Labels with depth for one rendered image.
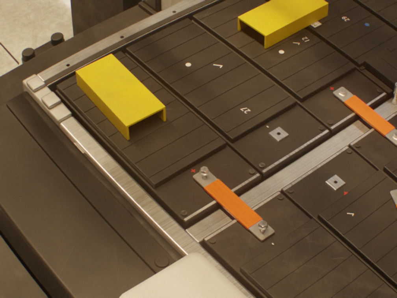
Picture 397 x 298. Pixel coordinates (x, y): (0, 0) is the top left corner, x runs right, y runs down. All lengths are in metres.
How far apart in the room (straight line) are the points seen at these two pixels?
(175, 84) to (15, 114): 0.30
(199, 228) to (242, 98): 0.25
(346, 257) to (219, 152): 0.27
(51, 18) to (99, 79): 1.91
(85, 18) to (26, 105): 1.30
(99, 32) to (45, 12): 1.59
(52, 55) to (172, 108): 0.41
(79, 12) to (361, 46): 1.22
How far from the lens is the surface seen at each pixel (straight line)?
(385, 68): 1.47
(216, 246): 1.20
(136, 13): 1.78
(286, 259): 1.18
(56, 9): 3.32
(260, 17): 1.50
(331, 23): 1.56
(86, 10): 2.52
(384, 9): 1.62
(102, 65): 1.41
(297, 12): 1.52
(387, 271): 1.18
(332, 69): 1.45
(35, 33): 3.22
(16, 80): 1.66
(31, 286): 1.19
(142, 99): 1.34
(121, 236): 1.08
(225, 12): 1.56
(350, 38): 1.53
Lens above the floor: 1.95
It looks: 47 degrees down
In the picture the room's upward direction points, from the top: straight up
